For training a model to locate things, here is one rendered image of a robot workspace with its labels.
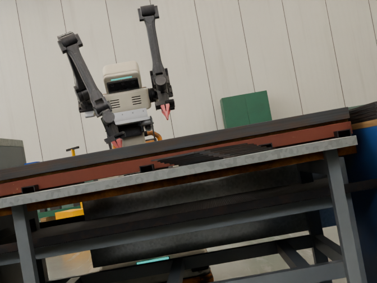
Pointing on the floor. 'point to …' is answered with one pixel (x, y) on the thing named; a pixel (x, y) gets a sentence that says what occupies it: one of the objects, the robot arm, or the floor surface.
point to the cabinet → (246, 109)
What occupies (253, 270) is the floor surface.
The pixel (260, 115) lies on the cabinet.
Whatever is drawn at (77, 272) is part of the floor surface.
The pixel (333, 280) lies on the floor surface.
